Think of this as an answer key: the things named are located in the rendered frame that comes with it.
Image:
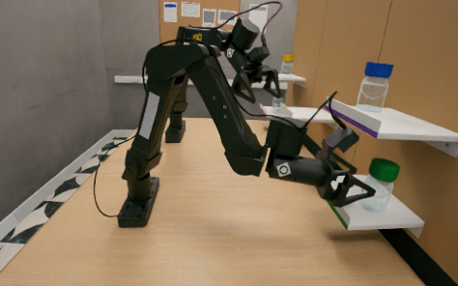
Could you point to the tan wooden wall panel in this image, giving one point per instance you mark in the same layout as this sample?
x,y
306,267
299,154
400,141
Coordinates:
x,y
333,40

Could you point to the white bottle with green cap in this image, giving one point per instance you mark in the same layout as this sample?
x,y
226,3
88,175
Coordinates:
x,y
382,174

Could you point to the clear glass bottle with blue cap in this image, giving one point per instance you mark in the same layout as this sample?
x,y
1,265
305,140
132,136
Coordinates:
x,y
373,89

